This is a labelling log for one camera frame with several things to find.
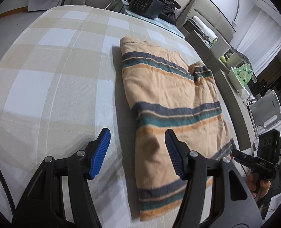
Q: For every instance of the person's right hand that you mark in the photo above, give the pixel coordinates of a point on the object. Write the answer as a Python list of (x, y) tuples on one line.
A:
[(264, 188)]

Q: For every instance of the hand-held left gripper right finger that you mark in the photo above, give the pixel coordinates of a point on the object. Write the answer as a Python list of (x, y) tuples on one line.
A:
[(175, 156)]

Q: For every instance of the white curtain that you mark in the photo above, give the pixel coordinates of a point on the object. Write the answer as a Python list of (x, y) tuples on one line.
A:
[(261, 38)]

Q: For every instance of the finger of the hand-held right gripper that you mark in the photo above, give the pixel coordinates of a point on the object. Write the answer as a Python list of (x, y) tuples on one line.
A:
[(241, 157)]

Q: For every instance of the green plastic bag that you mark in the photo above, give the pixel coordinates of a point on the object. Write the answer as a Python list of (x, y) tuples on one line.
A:
[(241, 74)]

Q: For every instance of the teal checked tablecloth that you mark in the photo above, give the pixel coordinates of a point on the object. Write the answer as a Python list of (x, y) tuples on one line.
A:
[(164, 25)]

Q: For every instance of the white storage shelf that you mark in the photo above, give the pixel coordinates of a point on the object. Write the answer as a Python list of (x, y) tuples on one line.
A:
[(220, 48)]

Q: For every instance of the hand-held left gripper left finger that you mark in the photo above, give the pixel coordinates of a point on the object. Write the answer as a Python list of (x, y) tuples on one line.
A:
[(100, 154)]

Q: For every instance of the white plastic stool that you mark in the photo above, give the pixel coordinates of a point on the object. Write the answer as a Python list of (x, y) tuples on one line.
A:
[(268, 106)]

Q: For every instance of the beige chair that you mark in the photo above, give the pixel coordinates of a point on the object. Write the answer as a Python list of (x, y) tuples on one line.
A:
[(188, 9)]

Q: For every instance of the beige striped t-shirt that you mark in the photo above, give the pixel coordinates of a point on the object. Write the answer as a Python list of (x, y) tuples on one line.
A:
[(169, 95)]

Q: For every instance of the small yellow-green bag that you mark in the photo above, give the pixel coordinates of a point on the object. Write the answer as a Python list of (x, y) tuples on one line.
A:
[(214, 40)]

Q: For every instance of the black appliance with red display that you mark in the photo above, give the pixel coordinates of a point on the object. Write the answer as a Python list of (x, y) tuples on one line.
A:
[(152, 7)]

